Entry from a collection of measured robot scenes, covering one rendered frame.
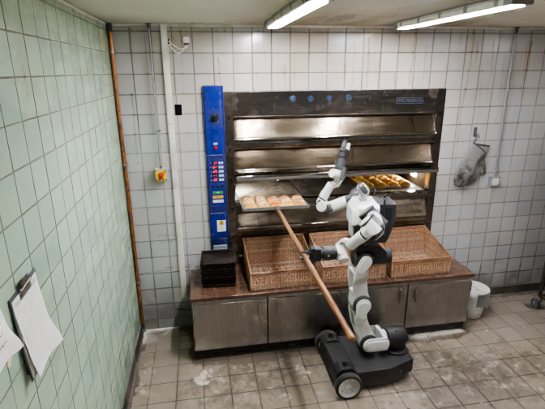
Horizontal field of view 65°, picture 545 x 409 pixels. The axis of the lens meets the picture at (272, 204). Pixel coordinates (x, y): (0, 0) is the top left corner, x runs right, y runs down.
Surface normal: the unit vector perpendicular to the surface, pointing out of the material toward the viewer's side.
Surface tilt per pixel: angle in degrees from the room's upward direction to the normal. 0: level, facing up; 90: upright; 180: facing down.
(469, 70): 90
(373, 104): 90
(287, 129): 70
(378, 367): 0
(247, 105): 90
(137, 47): 90
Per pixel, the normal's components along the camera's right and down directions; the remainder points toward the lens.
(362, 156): 0.15, -0.05
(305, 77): 0.17, 0.30
